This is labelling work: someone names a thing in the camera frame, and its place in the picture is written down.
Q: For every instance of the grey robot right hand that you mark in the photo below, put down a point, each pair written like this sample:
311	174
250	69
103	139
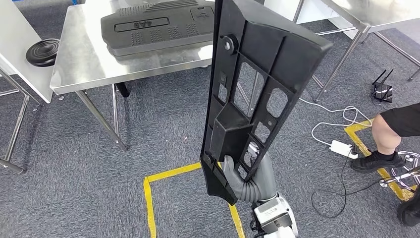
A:
229	174

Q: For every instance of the black plastic frame part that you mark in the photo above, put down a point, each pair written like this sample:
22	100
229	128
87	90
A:
262	36

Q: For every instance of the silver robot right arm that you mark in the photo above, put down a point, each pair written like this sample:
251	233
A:
251	193

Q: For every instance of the stainless steel workbench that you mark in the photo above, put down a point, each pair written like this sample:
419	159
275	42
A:
85	59

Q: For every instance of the yellow floor tape square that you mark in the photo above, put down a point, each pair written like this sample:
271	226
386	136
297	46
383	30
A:
356	138
150	210

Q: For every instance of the white power strip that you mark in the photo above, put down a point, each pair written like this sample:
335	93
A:
341	148

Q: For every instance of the black cylinder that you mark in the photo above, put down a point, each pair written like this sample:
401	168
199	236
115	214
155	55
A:
123	90

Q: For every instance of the large black engine cover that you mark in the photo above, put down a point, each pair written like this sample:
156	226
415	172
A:
157	29

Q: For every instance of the black router with antennas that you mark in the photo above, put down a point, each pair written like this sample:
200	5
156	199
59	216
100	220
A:
382	92

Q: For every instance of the white panel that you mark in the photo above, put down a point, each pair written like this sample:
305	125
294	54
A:
282	8

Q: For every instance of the person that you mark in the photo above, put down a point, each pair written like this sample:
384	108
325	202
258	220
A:
403	121

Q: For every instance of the black round ribbed disc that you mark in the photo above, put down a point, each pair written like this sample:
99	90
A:
42	52

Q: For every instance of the white table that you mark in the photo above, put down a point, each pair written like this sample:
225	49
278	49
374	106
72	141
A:
13	33

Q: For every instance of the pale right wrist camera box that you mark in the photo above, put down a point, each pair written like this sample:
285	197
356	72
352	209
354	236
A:
272	213

